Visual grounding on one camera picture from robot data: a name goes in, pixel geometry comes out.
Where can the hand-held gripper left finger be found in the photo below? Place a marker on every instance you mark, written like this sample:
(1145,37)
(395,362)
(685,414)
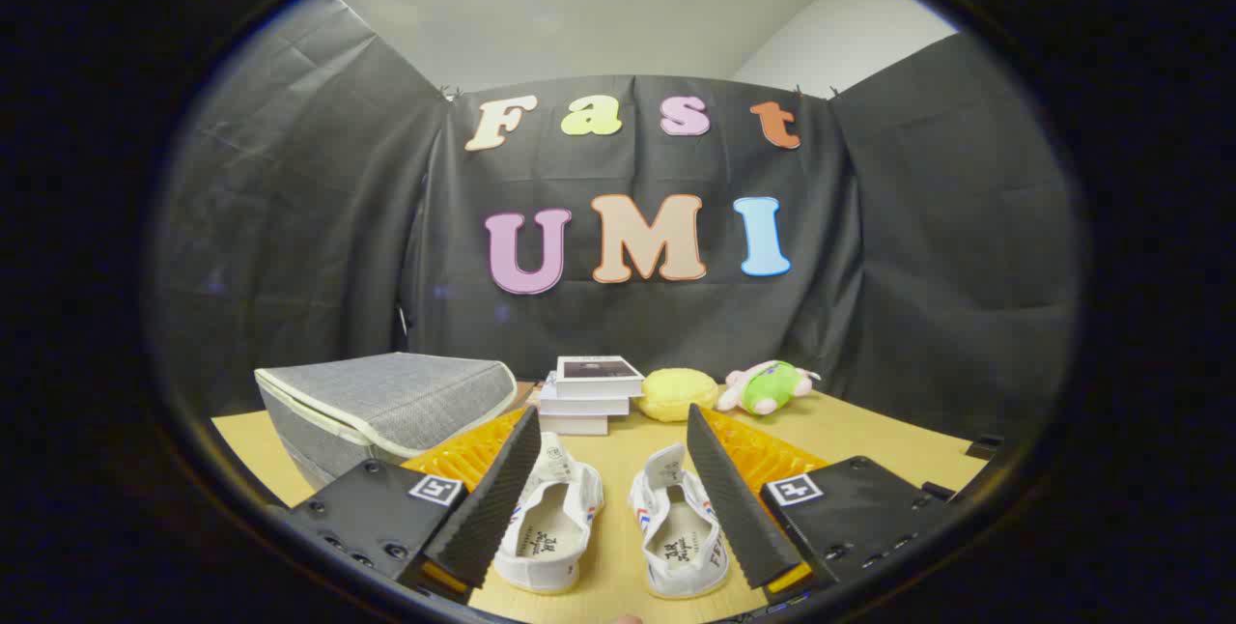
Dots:
(488,508)

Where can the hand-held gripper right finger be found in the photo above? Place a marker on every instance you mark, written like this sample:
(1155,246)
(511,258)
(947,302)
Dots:
(739,508)

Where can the white canvas shoe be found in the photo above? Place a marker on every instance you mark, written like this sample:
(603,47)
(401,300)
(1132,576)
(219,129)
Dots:
(550,537)
(678,547)

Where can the grey fabric storage box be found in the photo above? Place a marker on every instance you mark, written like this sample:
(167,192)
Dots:
(386,392)

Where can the pink and green plush toy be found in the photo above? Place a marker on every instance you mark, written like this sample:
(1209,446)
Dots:
(771,387)

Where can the yellow round plush toy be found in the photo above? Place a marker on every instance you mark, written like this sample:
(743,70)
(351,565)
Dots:
(676,394)

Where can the plain white book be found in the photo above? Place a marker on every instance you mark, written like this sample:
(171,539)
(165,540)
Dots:
(579,406)

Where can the white book with portrait cover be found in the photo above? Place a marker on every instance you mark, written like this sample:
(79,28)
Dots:
(597,373)

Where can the black table clamp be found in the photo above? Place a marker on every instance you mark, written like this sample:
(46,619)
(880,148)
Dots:
(985,446)
(939,490)

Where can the black backdrop cloth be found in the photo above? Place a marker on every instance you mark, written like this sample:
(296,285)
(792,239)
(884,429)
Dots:
(290,218)

